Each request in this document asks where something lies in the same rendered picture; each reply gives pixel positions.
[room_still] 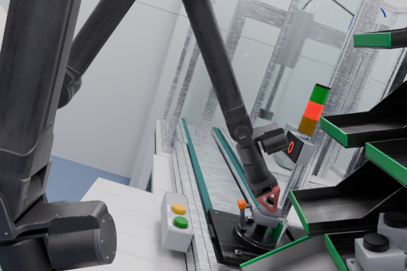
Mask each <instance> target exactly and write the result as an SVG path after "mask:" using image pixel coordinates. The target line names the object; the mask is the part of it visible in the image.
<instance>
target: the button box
mask: <svg viewBox="0 0 407 271"><path fill-rule="evenodd" d="M175 203H179V204H182V205H184V206H185V207H186V211H185V213H184V214H179V213H177V212H175V211H174V210H172V207H173V204H175ZM160 216H161V232H162V248H163V249H169V250H175V251H179V252H185V253H187V252H188V249H189V246H190V244H191V240H192V238H193V235H194V233H193V227H192V224H191V217H190V211H189V207H188V202H187V196H186V195H181V194H175V193H172V192H168V191H166V192H165V195H164V198H163V200H162V204H161V206H160ZM178 216H180V217H184V218H186V219H187V220H188V226H187V227H185V228H182V227H178V226H176V225H175V224H174V223H173V221H174V218H175V217H178Z"/></svg>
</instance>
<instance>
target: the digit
mask: <svg viewBox="0 0 407 271"><path fill-rule="evenodd" d="M296 143H297V139H296V138H295V137H293V136H291V138H290V141H289V144H290V148H288V149H286V151H285V152H286V153H287V154H288V155H289V156H290V157H291V155H292V153H293V150H294V147H295V145H296Z"/></svg>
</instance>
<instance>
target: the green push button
mask: <svg viewBox="0 0 407 271"><path fill-rule="evenodd" d="M173 223H174V224H175V225H176V226H178V227H182V228H185V227H187V226H188V220H187V219H186V218H184V217H180V216H178V217H175V218H174V221H173Z"/></svg>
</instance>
